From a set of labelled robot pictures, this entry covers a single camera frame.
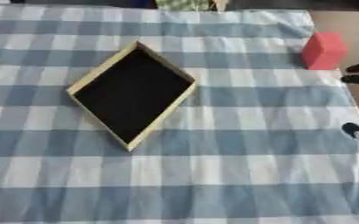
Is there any red block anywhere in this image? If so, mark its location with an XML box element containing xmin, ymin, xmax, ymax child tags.
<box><xmin>300</xmin><ymin>31</ymin><xmax>350</xmax><ymax>71</ymax></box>

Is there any green white checked fabric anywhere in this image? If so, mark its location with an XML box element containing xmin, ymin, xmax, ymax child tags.
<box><xmin>153</xmin><ymin>0</ymin><xmax>214</xmax><ymax>12</ymax></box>

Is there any tan cardboard box black inside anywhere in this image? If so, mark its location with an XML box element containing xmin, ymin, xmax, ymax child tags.
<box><xmin>66</xmin><ymin>40</ymin><xmax>200</xmax><ymax>152</ymax></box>

